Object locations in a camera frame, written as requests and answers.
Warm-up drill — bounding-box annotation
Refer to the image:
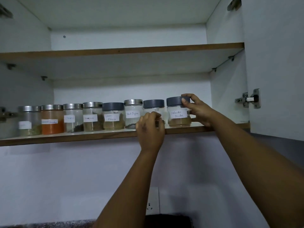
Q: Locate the wooden-edged white cabinet shelf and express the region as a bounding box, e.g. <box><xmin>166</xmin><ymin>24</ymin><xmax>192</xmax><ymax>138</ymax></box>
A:
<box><xmin>0</xmin><ymin>122</ymin><xmax>251</xmax><ymax>147</ymax></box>
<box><xmin>0</xmin><ymin>43</ymin><xmax>245</xmax><ymax>80</ymax></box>

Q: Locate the person's left forearm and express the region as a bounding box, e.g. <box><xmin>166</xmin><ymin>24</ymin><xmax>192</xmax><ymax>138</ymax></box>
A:
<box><xmin>91</xmin><ymin>149</ymin><xmax>165</xmax><ymax>228</ymax></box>

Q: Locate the metal door hinge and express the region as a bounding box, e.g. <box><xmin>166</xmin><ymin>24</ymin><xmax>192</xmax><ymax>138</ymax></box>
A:
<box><xmin>0</xmin><ymin>3</ymin><xmax>13</xmax><ymax>19</ymax></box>
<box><xmin>0</xmin><ymin>107</ymin><xmax>17</xmax><ymax>122</ymax></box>
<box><xmin>235</xmin><ymin>89</ymin><xmax>261</xmax><ymax>109</ymax></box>
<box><xmin>227</xmin><ymin>0</ymin><xmax>242</xmax><ymax>11</ymax></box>

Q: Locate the row of labelled spice jars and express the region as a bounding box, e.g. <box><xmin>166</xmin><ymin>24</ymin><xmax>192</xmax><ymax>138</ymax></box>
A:
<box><xmin>18</xmin><ymin>99</ymin><xmax>144</xmax><ymax>137</ymax></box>

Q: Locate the person's right forearm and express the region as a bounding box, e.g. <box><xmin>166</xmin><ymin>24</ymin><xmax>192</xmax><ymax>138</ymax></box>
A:
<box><xmin>207</xmin><ymin>109</ymin><xmax>304</xmax><ymax>228</ymax></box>

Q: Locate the black appliance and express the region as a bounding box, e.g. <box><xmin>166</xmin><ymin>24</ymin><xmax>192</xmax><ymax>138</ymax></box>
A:
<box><xmin>144</xmin><ymin>213</ymin><xmax>193</xmax><ymax>228</ymax></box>

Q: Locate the person's left hand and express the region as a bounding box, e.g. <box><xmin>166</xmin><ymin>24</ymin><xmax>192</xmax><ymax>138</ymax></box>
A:
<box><xmin>136</xmin><ymin>111</ymin><xmax>166</xmax><ymax>153</ymax></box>

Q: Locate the grey-lidded glass jar tan powder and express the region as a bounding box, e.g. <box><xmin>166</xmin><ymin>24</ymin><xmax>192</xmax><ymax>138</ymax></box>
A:
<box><xmin>166</xmin><ymin>96</ymin><xmax>192</xmax><ymax>128</ymax></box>

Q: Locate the white cabinet door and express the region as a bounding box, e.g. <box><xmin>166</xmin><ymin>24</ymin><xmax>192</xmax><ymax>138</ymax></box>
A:
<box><xmin>241</xmin><ymin>0</ymin><xmax>304</xmax><ymax>142</ymax></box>

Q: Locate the white wall cabinet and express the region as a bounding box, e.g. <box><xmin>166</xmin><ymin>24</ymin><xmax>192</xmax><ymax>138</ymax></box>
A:
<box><xmin>0</xmin><ymin>0</ymin><xmax>251</xmax><ymax>147</ymax></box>

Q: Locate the person's right hand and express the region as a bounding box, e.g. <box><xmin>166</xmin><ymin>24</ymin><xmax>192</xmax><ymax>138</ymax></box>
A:
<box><xmin>181</xmin><ymin>93</ymin><xmax>216</xmax><ymax>128</ymax></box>

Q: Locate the white wall socket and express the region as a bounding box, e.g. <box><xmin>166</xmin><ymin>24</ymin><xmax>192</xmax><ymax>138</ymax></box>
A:
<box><xmin>145</xmin><ymin>187</ymin><xmax>160</xmax><ymax>215</ymax></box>

